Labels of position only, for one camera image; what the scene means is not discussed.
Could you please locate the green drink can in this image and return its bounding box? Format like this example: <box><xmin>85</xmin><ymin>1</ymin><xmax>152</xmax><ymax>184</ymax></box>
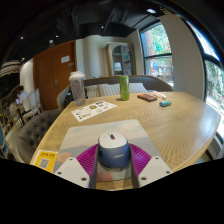
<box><xmin>119</xmin><ymin>75</ymin><xmax>131</xmax><ymax>102</ymax></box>

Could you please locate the black and red flat box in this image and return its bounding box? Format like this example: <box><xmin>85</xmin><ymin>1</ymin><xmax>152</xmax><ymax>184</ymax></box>
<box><xmin>136</xmin><ymin>93</ymin><xmax>158</xmax><ymax>103</ymax></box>

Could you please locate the white printed paper sheet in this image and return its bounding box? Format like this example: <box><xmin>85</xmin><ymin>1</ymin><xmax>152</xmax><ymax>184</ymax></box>
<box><xmin>70</xmin><ymin>100</ymin><xmax>118</xmax><ymax>123</ymax></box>

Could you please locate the arched glass-door cabinet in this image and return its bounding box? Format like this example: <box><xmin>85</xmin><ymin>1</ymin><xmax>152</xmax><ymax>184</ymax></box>
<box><xmin>105</xmin><ymin>41</ymin><xmax>137</xmax><ymax>78</ymax></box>

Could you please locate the brown wooden door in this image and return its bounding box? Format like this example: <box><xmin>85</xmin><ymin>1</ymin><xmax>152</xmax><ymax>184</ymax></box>
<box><xmin>32</xmin><ymin>40</ymin><xmax>78</xmax><ymax>112</ymax></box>

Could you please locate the black and orange backpack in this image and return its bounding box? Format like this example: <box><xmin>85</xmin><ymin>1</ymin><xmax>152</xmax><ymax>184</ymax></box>
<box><xmin>63</xmin><ymin>88</ymin><xmax>88</xmax><ymax>108</ymax></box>

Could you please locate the crumpled white tissue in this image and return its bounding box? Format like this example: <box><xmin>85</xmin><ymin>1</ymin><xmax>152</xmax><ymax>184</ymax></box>
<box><xmin>151</xmin><ymin>90</ymin><xmax>168</xmax><ymax>100</ymax></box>

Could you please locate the white and blue computer mouse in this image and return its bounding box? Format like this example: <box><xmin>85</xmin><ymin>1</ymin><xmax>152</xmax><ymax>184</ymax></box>
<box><xmin>97</xmin><ymin>131</ymin><xmax>131</xmax><ymax>169</ymax></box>

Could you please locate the brown curved sofa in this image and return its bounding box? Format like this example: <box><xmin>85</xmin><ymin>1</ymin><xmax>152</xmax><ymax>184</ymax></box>
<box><xmin>56</xmin><ymin>74</ymin><xmax>174</xmax><ymax>109</ymax></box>

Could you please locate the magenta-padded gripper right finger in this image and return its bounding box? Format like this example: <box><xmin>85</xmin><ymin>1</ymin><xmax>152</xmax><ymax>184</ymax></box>
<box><xmin>128</xmin><ymin>143</ymin><xmax>174</xmax><ymax>188</ymax></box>

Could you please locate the white sign on door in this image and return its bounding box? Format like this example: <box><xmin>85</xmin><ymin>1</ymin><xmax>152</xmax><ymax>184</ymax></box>
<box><xmin>60</xmin><ymin>54</ymin><xmax>71</xmax><ymax>64</ymax></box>

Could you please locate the black-framed narrow window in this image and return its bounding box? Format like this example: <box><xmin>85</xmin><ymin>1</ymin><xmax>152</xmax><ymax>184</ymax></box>
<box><xmin>139</xmin><ymin>22</ymin><xmax>175</xmax><ymax>88</ymax></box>

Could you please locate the grey printed mouse pad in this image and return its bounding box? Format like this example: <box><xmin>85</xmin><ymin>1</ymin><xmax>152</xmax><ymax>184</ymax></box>
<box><xmin>53</xmin><ymin>119</ymin><xmax>162</xmax><ymax>183</ymax></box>

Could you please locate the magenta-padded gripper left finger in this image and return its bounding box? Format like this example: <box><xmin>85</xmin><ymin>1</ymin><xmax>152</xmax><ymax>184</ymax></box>
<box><xmin>53</xmin><ymin>143</ymin><xmax>100</xmax><ymax>190</ymax></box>

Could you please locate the group of white chairs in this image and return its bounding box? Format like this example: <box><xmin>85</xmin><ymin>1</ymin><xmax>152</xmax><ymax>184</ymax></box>
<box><xmin>8</xmin><ymin>88</ymin><xmax>44</xmax><ymax>126</ymax></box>

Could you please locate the grey tufted chair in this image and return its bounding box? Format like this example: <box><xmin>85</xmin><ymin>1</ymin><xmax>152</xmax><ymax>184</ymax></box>
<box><xmin>16</xmin><ymin>109</ymin><xmax>64</xmax><ymax>164</ymax></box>

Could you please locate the clear plastic shaker bottle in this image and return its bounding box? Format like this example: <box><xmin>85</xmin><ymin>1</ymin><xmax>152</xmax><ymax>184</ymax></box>
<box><xmin>68</xmin><ymin>70</ymin><xmax>88</xmax><ymax>107</ymax></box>

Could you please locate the striped cushion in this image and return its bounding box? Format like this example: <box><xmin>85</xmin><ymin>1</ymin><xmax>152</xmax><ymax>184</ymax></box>
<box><xmin>113</xmin><ymin>82</ymin><xmax>148</xmax><ymax>95</ymax></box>
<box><xmin>84</xmin><ymin>83</ymin><xmax>116</xmax><ymax>99</ymax></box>

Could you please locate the small teal packet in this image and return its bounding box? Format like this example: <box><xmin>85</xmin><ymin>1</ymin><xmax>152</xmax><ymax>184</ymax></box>
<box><xmin>158</xmin><ymin>100</ymin><xmax>173</xmax><ymax>108</ymax></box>

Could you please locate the yellow square sticker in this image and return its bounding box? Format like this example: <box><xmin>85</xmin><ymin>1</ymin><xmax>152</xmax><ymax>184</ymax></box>
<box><xmin>32</xmin><ymin>149</ymin><xmax>59</xmax><ymax>174</ymax></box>

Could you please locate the black-framed large window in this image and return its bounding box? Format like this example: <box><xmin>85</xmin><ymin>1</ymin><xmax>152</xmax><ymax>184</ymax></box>
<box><xmin>186</xmin><ymin>19</ymin><xmax>224</xmax><ymax>138</ymax></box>

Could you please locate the person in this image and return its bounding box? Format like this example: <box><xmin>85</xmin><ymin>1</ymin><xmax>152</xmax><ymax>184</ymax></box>
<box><xmin>15</xmin><ymin>85</ymin><xmax>30</xmax><ymax>106</ymax></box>

